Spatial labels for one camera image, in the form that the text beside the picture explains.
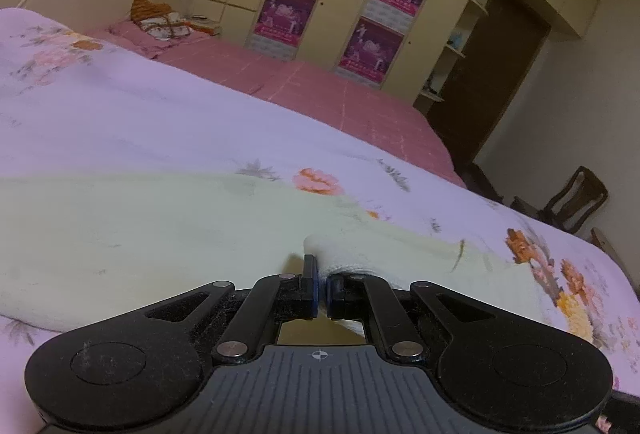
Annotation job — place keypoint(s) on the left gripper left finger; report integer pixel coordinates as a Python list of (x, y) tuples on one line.
[(139, 368)]

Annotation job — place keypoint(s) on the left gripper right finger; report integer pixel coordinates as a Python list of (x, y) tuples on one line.
[(498, 369)]

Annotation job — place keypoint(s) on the pale green long-sleeve sweater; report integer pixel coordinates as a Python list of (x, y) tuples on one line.
[(81, 247)]

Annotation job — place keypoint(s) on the dark wooden chair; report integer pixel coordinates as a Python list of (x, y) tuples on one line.
[(572, 206)]

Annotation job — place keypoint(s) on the lilac floral bedsheet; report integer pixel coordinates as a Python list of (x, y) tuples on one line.
[(74, 103)]

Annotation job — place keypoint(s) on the dark wooden door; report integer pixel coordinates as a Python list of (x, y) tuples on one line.
[(498, 54)]

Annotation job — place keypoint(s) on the orange and white pillow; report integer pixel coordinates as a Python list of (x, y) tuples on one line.
[(162, 22)]

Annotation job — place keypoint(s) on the lower right pink poster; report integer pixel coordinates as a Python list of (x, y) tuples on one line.
[(369, 53)]

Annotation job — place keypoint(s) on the corner shelf unit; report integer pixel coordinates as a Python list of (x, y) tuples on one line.
[(452, 53)]

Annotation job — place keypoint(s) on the lower left pink poster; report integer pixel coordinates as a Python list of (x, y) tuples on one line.
[(283, 21)]

